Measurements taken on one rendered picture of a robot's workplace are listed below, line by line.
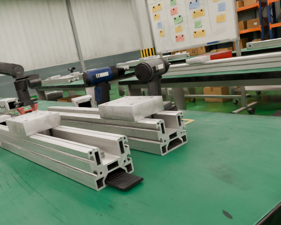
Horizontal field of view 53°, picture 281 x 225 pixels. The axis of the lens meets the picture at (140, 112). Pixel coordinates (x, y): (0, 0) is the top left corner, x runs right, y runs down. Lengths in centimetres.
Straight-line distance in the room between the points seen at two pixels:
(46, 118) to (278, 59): 150
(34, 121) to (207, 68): 165
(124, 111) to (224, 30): 304
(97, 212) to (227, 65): 177
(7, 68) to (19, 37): 1138
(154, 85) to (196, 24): 307
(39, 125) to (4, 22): 1202
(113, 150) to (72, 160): 9
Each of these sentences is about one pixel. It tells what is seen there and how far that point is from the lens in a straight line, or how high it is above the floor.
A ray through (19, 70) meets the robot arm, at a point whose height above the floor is 105.
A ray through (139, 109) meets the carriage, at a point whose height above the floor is 89.
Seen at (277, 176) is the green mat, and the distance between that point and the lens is 55.
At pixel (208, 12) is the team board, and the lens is 382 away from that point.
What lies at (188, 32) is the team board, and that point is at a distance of 406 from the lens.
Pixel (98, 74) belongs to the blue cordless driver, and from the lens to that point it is 113.
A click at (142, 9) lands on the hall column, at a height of 231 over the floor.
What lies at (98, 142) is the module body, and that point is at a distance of 66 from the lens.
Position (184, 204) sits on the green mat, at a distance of 49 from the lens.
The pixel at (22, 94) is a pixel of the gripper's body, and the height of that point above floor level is 94.
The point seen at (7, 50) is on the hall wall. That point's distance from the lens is 1265.
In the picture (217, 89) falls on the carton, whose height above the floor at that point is 21.
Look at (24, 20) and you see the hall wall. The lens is 1303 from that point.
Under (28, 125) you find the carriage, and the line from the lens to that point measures 84.
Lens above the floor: 103
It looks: 12 degrees down
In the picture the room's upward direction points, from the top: 11 degrees counter-clockwise
